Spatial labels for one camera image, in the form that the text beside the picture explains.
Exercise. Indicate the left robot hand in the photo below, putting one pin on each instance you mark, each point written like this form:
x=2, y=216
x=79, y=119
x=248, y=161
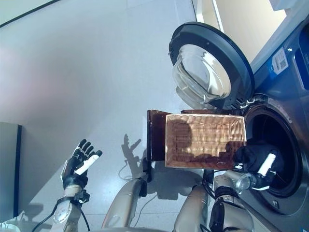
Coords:
x=72, y=171

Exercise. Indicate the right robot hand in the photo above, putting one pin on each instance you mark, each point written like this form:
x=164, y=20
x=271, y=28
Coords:
x=264, y=177

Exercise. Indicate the black garment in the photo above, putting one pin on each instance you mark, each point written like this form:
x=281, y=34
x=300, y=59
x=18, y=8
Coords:
x=251, y=154

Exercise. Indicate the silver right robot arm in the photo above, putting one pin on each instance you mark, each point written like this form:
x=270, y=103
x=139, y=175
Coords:
x=229, y=203

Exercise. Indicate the dark grey washing machine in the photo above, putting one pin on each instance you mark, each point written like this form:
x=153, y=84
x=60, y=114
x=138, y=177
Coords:
x=287, y=120

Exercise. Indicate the grey cabinet black edge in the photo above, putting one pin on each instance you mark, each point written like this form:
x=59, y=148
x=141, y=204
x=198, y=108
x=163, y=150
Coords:
x=9, y=169

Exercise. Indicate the rectangular wicker laundry basket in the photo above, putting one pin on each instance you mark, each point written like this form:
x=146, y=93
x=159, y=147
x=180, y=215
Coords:
x=207, y=135

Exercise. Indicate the right robot leg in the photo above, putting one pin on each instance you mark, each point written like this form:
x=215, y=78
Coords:
x=193, y=210

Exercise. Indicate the white rounded device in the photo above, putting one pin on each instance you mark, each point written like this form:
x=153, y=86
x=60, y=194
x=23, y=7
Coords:
x=7, y=226

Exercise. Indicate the grey robot torso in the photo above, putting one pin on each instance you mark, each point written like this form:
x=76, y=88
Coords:
x=138, y=230

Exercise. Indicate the glossy brown stool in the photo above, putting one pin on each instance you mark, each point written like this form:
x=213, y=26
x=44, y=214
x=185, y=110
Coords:
x=154, y=135

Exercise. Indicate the blue energy label sticker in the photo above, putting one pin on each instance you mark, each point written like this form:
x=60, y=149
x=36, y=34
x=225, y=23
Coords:
x=280, y=62

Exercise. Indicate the round glass washer door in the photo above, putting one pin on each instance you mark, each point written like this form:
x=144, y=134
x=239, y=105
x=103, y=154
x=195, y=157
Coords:
x=210, y=65

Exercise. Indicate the white counter cabinet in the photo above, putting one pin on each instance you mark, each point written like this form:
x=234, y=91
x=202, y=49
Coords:
x=241, y=24

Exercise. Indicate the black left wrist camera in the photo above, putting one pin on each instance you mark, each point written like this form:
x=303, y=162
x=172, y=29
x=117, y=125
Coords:
x=83, y=196

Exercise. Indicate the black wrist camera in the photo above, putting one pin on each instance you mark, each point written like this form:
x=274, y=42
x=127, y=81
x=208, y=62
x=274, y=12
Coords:
x=83, y=196
x=239, y=166

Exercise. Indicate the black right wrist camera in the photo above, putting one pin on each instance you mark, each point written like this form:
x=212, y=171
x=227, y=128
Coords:
x=239, y=166

